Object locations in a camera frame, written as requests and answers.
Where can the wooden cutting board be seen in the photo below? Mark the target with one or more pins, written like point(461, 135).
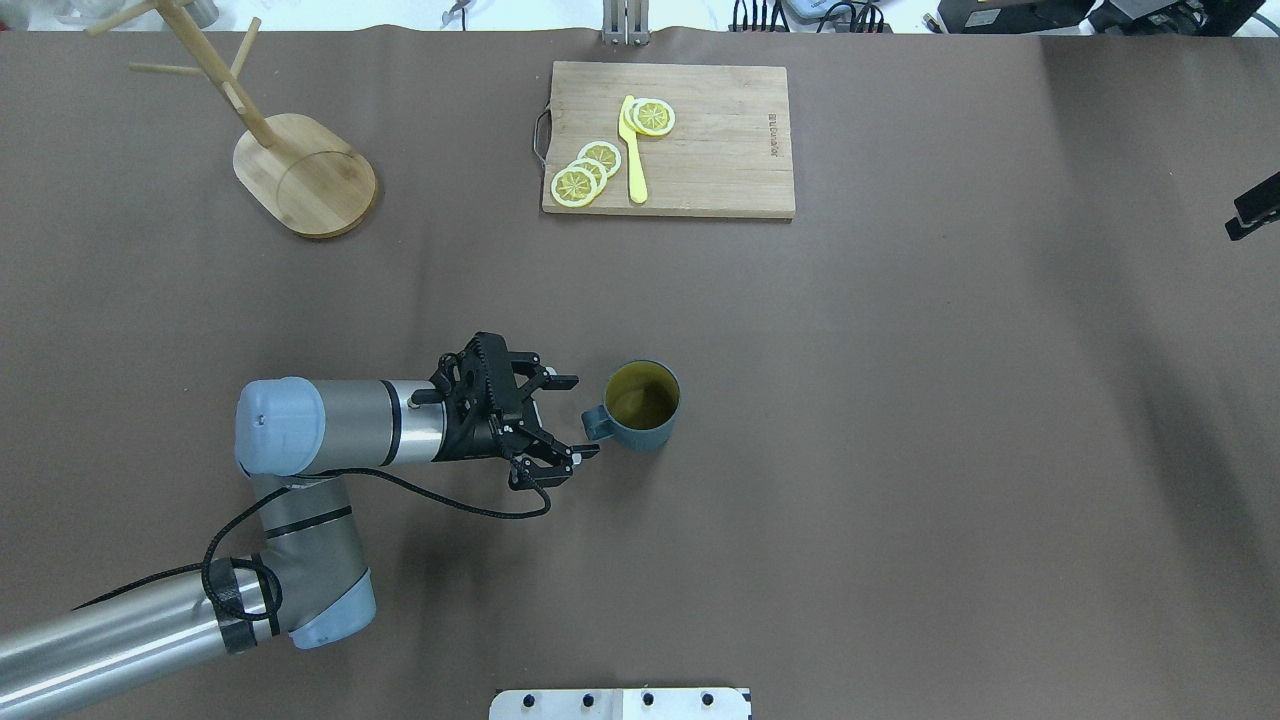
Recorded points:
point(729, 155)

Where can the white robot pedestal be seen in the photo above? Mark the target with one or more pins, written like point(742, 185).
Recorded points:
point(623, 703)

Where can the yellow toy knife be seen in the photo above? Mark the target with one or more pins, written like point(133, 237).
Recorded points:
point(637, 189)

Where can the wooden cup rack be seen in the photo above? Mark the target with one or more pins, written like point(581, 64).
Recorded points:
point(307, 178)

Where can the aluminium frame post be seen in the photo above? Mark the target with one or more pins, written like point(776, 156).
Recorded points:
point(626, 23)

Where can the lemon slice middle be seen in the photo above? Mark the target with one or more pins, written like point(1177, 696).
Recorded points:
point(597, 170)

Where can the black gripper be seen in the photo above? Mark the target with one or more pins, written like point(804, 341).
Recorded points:
point(478, 435)

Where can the blue-green mug yellow inside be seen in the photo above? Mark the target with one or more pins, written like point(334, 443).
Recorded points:
point(640, 404)

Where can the lemon slice on knife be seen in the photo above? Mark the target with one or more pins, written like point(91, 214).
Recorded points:
point(649, 116)

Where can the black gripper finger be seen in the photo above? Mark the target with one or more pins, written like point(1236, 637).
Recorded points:
point(1255, 208)

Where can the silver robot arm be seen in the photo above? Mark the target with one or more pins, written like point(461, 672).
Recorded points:
point(292, 563)

